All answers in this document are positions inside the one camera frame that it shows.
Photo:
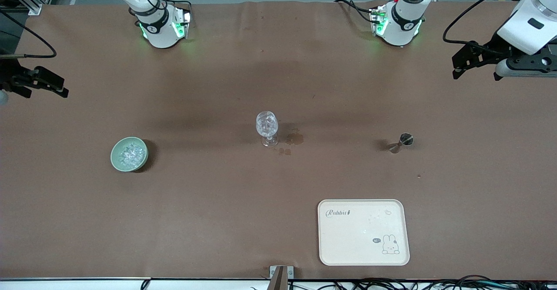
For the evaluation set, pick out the steel double jigger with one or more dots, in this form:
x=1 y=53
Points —
x=405 y=139

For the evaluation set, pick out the metal mounting bracket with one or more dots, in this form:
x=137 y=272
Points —
x=290 y=271

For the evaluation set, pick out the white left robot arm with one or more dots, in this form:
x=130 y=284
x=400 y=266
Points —
x=398 y=20

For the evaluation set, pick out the brown table cover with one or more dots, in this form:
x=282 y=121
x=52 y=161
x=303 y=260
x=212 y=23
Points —
x=217 y=216

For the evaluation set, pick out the cream rabbit print tray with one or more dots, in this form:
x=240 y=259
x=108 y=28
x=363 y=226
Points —
x=348 y=238

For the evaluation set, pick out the brown liquid spill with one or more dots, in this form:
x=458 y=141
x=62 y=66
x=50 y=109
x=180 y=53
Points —
x=295 y=138

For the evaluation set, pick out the clear ice cubes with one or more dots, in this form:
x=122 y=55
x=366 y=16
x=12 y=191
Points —
x=131 y=154

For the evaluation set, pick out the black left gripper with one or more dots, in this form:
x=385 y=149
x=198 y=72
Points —
x=494 y=47

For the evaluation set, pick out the clear wine glass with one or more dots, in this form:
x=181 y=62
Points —
x=266 y=124

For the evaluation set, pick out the brown camera mount pole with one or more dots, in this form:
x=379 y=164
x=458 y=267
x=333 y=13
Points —
x=278 y=279

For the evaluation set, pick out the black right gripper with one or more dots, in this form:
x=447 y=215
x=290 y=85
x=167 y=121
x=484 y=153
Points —
x=9 y=73

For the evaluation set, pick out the green ceramic bowl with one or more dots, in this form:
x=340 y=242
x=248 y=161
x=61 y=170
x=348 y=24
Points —
x=115 y=159

